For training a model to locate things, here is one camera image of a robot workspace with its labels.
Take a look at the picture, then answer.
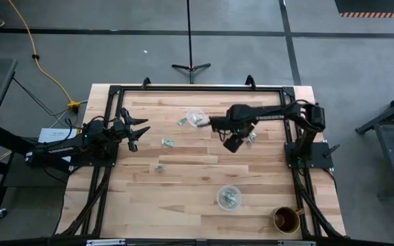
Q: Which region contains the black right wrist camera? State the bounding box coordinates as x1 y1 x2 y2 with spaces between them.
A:
222 134 245 154

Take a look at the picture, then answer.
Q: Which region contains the black aluminium table frame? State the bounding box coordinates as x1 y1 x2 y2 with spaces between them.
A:
58 81 347 240

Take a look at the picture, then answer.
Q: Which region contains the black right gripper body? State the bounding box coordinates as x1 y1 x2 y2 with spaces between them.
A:
217 115 255 137

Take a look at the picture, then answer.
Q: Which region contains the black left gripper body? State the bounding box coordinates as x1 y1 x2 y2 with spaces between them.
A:
111 117 131 141

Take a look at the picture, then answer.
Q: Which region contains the yellow extension cable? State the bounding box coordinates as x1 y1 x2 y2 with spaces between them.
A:
8 0 82 112

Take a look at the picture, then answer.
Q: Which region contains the silver metal bracket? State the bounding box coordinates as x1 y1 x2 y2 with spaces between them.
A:
277 241 317 246
86 238 126 246

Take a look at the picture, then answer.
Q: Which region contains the thin black floor cable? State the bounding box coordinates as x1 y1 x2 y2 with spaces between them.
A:
12 77 61 120

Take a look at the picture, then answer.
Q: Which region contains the black tripod stand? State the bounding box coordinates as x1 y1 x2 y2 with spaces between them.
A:
171 0 212 85

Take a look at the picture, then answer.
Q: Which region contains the small clear plastic cup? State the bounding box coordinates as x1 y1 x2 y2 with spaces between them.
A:
185 108 207 128

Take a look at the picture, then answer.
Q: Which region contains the black hazard-striped floor mat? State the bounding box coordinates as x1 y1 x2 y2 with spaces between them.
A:
334 0 394 19

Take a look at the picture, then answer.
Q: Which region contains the olive ceramic mug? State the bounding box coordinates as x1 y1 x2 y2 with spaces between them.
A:
272 206 306 235

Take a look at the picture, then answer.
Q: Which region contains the wide clear plastic bowl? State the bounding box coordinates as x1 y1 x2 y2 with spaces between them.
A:
216 184 243 212

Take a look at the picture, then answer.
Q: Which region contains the white paper sheet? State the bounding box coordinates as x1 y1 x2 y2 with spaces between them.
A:
38 127 78 144

